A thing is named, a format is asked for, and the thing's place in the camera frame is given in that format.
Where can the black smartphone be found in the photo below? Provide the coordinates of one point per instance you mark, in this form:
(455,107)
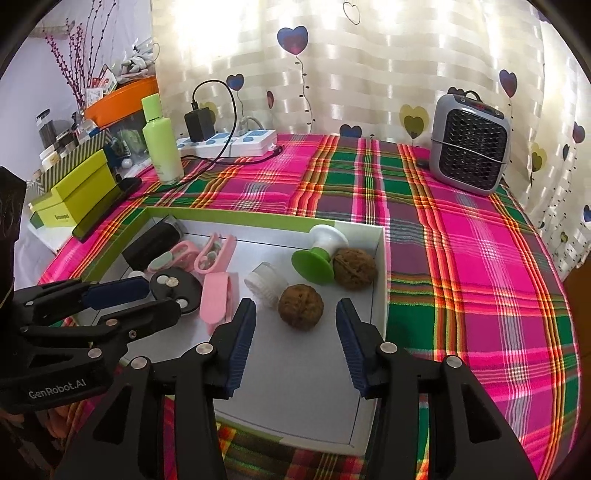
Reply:
(106,207)

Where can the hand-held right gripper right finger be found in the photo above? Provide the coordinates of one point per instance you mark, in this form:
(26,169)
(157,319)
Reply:
(353,355)

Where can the purple flower branches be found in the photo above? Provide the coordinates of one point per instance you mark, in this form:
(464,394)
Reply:
(74,69)

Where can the green and white cardboard box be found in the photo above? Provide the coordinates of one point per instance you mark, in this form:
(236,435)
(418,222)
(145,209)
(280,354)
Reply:
(300,369)

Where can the black rectangular case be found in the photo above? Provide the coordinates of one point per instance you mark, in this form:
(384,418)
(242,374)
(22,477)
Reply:
(150,242)

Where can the heart print curtain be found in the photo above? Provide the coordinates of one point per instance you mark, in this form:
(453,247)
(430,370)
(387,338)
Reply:
(369,69)

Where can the white round knob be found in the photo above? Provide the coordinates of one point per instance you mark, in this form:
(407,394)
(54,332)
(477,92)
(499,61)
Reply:
(137,274)

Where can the person's left hand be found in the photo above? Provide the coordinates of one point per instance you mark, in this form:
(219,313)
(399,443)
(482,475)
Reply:
(62,420)

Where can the wooden cabinet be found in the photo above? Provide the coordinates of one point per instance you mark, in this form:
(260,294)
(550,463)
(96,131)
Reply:
(579,295)

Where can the black round disc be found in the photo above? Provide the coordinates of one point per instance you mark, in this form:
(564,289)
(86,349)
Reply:
(180,288)

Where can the grey space heater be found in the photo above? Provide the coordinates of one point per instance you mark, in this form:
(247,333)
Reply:
(468,147)

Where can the printed cards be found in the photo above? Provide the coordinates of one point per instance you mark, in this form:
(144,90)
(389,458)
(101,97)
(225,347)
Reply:
(99,85)

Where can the white and green spool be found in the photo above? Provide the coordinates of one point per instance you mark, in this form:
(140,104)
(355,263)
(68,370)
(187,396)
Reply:
(318,258)

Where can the white power strip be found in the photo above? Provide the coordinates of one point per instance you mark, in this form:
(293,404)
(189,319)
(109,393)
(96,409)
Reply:
(249,143)

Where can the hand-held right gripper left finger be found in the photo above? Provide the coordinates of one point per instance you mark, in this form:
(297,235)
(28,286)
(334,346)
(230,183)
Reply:
(241,346)

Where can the orange bin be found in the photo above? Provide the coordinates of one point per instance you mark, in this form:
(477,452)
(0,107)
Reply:
(124,101)

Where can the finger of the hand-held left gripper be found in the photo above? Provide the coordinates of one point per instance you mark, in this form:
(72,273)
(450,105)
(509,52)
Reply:
(120,291)
(152,313)

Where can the green white striped box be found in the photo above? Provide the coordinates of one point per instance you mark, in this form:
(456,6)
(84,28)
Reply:
(69,159)

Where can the lime green box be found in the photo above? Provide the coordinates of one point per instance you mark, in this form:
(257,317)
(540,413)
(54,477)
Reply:
(78,191)

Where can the black charger adapter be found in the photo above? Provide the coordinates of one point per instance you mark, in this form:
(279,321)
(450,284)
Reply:
(200,125)

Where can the pink clip with grey button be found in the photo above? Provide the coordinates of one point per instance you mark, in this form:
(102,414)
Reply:
(178,256)

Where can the dark glass jar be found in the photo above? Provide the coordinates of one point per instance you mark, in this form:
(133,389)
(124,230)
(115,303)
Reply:
(46,127)

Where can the light green bottle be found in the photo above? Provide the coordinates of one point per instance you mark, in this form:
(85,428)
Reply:
(161,147)

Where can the brown walnut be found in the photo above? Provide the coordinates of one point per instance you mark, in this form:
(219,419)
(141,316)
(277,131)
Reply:
(355,268)
(300,307)

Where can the pink green plaid tablecloth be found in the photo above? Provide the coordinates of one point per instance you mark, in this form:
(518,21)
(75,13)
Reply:
(461,300)

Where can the white ribbed jar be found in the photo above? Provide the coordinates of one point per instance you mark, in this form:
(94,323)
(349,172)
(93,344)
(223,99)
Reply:
(265,284)

